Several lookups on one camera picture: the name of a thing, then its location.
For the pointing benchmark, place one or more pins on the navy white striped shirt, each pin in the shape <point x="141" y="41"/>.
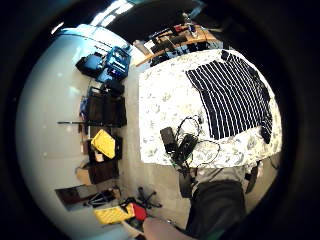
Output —
<point x="230" y="100"/>

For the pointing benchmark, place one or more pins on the brown cardboard box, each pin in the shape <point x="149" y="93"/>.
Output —
<point x="83" y="175"/>

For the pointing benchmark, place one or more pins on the black rectangular device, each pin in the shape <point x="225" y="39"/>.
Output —
<point x="167" y="137"/>

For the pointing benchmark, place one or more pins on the cluttered wooden desk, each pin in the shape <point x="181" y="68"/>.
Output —
<point x="180" y="39"/>

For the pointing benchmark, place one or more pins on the red case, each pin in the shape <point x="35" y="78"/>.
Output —
<point x="140" y="211"/>

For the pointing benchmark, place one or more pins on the floral white tablecloth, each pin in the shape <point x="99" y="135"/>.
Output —
<point x="163" y="100"/>

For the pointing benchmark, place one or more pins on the black and blue bag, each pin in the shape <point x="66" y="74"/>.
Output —
<point x="90" y="64"/>

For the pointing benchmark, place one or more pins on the yellow bag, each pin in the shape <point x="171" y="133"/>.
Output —
<point x="104" y="143"/>

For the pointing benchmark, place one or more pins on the small black bag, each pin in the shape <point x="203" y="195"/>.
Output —
<point x="115" y="88"/>

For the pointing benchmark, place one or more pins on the blue plastic crate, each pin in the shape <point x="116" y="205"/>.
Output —
<point x="117" y="62"/>

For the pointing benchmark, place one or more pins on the black shelf unit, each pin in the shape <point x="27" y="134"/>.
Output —
<point x="106" y="108"/>

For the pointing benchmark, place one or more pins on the black folded tripod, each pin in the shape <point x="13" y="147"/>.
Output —
<point x="100" y="199"/>

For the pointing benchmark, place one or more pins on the dark brown cabinet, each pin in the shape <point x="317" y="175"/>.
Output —
<point x="104" y="171"/>

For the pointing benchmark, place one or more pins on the black office chair base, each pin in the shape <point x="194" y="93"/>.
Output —
<point x="148" y="198"/>

